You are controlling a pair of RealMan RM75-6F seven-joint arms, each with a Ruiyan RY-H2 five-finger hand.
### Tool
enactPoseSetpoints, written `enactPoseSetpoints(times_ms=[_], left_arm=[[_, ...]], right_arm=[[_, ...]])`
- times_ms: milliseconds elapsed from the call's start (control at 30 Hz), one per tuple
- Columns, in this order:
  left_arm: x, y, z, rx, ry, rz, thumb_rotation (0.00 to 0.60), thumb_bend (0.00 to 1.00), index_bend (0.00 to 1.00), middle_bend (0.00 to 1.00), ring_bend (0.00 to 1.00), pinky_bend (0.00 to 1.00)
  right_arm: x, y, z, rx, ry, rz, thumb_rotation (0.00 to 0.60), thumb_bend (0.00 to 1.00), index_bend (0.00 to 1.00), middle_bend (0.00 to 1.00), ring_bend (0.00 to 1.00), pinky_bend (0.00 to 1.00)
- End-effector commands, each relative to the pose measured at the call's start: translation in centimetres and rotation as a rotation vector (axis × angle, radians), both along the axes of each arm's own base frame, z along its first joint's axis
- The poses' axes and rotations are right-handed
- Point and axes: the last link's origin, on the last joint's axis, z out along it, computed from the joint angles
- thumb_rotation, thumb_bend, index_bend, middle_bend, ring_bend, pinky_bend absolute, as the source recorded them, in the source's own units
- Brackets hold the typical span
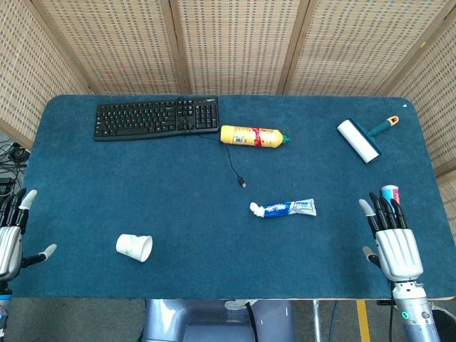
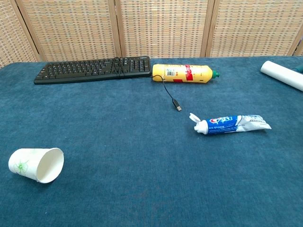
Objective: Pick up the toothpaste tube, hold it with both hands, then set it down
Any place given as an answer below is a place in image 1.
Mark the blue carpet table mat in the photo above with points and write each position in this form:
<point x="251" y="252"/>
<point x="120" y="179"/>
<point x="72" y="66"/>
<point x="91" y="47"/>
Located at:
<point x="178" y="199"/>

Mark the woven bamboo folding screen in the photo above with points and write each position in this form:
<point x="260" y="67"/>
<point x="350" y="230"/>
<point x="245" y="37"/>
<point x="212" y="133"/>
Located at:
<point x="235" y="42"/>

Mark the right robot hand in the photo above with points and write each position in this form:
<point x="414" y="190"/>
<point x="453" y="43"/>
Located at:
<point x="397" y="249"/>

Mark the grey blue robot torso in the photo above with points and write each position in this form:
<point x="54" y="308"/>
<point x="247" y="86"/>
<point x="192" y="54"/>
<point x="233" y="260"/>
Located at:
<point x="206" y="320"/>

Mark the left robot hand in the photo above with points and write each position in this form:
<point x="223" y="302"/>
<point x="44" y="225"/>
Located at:
<point x="9" y="246"/>

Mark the metal table leg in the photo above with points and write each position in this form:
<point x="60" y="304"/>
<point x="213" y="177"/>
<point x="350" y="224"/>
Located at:
<point x="315" y="320"/>

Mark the white paper cup green print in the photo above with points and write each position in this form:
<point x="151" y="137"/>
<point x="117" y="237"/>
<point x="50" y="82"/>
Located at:
<point x="133" y="246"/>

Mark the yellow plastic bottle green cap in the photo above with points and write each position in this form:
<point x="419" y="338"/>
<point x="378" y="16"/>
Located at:
<point x="238" y="135"/>

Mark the black round floor object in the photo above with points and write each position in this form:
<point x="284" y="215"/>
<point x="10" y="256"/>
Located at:
<point x="445" y="326"/>

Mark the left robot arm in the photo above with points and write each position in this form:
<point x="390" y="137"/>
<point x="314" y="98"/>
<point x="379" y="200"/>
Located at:
<point x="4" y="306"/>

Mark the black computer keyboard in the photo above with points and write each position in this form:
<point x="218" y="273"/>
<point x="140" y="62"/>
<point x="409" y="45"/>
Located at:
<point x="135" y="119"/>

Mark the blue and white toothpaste tube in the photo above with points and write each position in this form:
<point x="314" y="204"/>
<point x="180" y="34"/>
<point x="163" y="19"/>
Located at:
<point x="285" y="208"/>

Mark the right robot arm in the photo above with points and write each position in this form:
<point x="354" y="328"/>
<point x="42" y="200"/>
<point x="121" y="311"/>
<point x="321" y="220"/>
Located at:
<point x="413" y="313"/>

